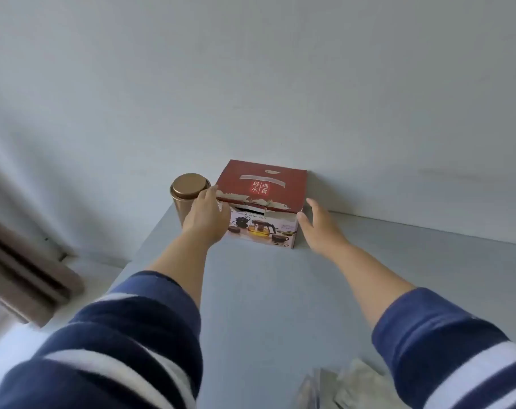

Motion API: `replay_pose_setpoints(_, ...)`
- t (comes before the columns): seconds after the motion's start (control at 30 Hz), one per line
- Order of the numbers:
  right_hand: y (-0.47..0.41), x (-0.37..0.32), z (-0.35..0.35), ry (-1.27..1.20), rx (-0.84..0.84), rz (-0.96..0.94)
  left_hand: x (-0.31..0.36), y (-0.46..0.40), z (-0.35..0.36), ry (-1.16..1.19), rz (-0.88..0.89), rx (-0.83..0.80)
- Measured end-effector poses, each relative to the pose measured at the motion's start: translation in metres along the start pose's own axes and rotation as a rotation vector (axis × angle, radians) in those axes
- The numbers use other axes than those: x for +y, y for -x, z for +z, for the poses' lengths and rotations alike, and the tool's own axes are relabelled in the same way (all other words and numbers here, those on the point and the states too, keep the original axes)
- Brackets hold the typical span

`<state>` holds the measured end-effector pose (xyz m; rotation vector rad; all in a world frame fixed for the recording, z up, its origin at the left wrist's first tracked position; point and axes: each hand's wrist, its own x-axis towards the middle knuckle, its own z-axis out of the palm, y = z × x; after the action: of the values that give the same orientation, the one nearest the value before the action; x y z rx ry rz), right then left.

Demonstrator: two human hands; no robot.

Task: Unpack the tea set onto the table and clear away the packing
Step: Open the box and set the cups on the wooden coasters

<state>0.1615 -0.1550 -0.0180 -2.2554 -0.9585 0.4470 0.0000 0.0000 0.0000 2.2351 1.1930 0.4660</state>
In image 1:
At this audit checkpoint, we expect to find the person's right forearm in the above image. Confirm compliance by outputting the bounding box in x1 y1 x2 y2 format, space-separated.
322 240 516 409

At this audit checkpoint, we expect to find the red cardboard tea set box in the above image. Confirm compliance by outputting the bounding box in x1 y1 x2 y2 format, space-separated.
215 159 308 250

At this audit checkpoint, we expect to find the person's left hand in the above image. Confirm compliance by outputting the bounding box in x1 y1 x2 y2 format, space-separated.
182 185 232 248

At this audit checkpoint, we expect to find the bronze metal tea canister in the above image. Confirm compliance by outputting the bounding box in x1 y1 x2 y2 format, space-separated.
169 173 212 228

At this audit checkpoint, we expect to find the person's right hand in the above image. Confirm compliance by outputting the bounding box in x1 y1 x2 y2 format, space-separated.
296 198 351 260

